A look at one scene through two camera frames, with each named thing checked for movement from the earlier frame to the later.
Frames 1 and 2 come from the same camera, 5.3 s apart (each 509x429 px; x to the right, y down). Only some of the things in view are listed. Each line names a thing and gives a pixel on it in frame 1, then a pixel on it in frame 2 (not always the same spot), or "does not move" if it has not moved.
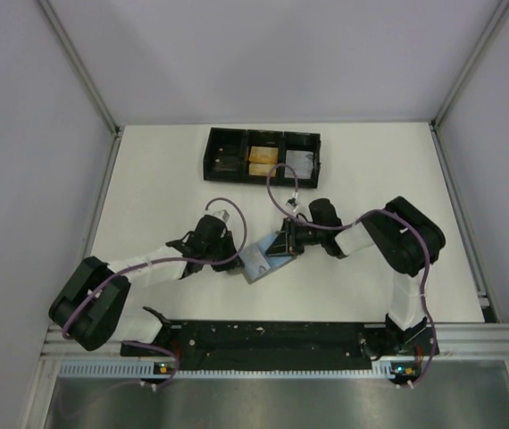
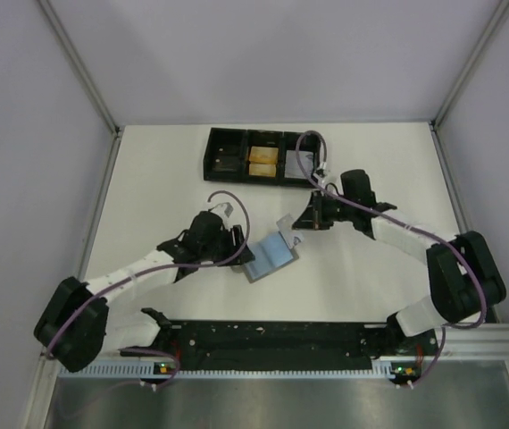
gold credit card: [260, 169] does not move
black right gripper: [287, 235] to [318, 210]
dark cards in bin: [228, 164] does not move
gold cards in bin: [263, 157] does not move
